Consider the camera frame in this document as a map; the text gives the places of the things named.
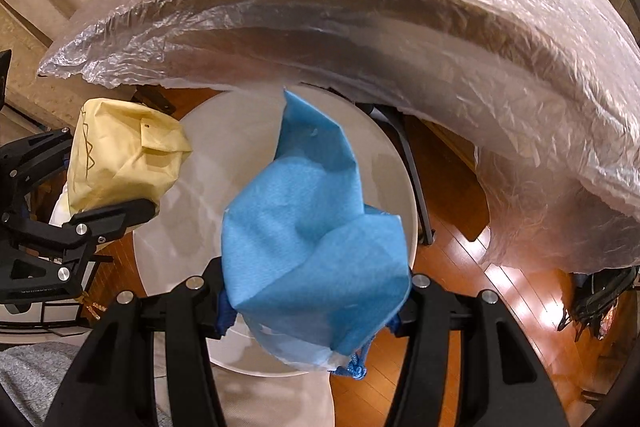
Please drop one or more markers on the grey cloth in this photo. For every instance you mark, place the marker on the grey cloth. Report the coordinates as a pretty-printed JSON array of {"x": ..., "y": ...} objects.
[{"x": 30, "y": 382}]

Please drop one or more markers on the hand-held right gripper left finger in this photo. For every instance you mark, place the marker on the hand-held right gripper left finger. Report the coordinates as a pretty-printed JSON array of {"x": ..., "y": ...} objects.
[{"x": 226, "y": 314}]

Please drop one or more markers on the yellow cloth bag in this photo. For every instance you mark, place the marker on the yellow cloth bag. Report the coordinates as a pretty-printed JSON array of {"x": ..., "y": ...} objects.
[{"x": 120, "y": 157}]

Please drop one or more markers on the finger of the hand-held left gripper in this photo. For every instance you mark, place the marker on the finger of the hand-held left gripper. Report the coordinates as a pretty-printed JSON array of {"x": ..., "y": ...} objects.
[
  {"x": 125, "y": 214},
  {"x": 45, "y": 144}
]

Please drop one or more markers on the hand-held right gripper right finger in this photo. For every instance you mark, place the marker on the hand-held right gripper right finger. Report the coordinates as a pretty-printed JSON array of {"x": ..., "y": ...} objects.
[{"x": 420, "y": 302}]

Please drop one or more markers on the black table leg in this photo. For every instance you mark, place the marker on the black table leg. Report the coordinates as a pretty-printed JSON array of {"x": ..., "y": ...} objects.
[{"x": 410, "y": 167}]

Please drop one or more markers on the black bag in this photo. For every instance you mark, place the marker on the black bag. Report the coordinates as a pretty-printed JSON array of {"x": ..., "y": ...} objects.
[{"x": 595, "y": 302}]

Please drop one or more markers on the clear plastic table cover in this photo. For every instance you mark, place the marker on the clear plastic table cover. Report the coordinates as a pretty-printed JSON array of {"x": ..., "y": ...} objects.
[{"x": 350, "y": 7}]

